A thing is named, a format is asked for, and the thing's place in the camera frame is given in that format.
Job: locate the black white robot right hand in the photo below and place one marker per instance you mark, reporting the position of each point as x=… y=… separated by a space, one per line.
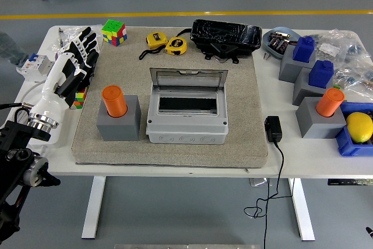
x=370 y=231

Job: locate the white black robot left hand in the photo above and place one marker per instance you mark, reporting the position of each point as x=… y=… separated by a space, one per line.
x=55 y=74

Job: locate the orange cylinder battery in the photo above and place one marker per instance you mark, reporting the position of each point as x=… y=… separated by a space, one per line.
x=329 y=103
x=113 y=100

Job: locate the grey electrical box clear lid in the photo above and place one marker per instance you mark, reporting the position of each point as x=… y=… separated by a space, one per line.
x=186 y=128

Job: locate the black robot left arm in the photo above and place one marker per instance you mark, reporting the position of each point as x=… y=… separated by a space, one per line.
x=17 y=138

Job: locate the white circuit breaker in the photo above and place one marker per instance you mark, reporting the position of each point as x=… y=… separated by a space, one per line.
x=35 y=66

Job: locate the colourful puzzle cube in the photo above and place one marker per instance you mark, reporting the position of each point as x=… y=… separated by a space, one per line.
x=80 y=100
x=113 y=31

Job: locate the clear bag with white parts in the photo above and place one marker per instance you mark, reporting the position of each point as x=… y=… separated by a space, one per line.
x=70 y=31

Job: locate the black table control panel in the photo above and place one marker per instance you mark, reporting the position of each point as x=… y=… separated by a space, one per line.
x=349 y=182

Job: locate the white table leg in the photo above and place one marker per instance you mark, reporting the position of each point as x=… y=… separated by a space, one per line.
x=301 y=211
x=93 y=208

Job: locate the grey block holder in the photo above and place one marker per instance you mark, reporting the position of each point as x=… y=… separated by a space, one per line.
x=119 y=128
x=317 y=126
x=303 y=91
x=288 y=68

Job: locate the blue plastic bin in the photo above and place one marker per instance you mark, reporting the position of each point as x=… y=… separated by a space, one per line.
x=345 y=144

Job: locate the yellow lemon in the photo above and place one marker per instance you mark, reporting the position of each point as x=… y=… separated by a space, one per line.
x=360 y=128

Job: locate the yellow tape measure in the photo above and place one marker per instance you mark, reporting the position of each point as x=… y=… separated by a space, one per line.
x=176 y=46
x=156 y=39

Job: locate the black power adapter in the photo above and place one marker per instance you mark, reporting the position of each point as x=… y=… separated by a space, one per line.
x=273 y=129

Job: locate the grey-brown mat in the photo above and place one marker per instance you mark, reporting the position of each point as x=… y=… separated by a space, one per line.
x=175 y=155

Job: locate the small green piece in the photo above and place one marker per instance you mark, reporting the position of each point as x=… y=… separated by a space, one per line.
x=337 y=86

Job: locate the blue bottle-shaped block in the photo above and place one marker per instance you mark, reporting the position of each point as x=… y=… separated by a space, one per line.
x=321 y=74
x=303 y=49

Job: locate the black plastic tray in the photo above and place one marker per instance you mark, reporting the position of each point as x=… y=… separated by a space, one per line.
x=224 y=34

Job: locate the clear bags of components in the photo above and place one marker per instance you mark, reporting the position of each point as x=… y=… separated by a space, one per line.
x=349 y=56

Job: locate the small metal screws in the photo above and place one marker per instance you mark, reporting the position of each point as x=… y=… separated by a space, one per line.
x=266 y=55

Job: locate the blue-grey bowl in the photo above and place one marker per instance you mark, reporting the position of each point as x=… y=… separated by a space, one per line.
x=269 y=48

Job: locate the dark small parts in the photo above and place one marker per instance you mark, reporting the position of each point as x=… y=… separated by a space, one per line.
x=278 y=42

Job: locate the silver bracket under table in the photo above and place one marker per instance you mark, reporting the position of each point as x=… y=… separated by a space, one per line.
x=259 y=182

